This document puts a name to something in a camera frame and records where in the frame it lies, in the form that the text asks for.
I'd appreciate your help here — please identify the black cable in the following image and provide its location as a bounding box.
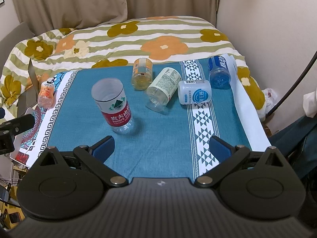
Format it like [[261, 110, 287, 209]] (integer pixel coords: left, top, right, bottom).
[[266, 50, 317, 117]]

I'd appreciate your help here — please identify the red white label bottle cup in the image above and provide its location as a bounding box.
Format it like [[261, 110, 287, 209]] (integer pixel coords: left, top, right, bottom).
[[91, 78, 134, 134]]

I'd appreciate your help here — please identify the floral striped quilt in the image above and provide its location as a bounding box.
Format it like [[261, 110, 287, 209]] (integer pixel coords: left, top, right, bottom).
[[1, 16, 264, 118]]

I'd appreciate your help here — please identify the white plastic bag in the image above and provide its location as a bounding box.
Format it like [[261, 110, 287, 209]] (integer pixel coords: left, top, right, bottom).
[[257, 88, 278, 122]]

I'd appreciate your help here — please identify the cream label clear bottle cup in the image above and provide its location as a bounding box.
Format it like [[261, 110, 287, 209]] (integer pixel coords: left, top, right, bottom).
[[146, 67, 182, 113]]

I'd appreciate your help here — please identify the small orange pink bottle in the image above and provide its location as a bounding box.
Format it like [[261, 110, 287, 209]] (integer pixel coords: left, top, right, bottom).
[[37, 78, 55, 109]]

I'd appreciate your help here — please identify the teal patterned cloth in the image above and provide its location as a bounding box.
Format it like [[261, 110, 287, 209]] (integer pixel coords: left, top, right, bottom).
[[14, 54, 270, 179]]

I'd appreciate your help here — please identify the white blue label bottle cup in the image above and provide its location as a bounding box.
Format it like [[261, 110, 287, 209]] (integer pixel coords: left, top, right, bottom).
[[177, 80, 212, 105]]

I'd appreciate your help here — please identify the beige curtain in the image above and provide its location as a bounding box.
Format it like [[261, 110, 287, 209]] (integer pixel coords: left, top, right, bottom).
[[13, 0, 219, 35]]

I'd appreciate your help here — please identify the orange label bottle cup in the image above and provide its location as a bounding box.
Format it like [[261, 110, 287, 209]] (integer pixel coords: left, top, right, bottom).
[[131, 58, 153, 90]]

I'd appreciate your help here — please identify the blue plastic bottle cup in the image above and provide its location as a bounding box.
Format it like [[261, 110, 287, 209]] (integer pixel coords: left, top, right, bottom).
[[208, 56, 231, 89]]

